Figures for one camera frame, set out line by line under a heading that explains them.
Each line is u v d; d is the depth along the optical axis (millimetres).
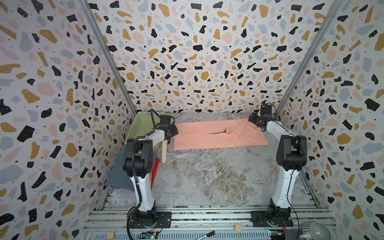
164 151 970
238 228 715
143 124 1130
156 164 906
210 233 702
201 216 772
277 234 716
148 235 702
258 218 741
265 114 829
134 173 487
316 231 711
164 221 731
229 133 1069
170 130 919
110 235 691
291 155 575
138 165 532
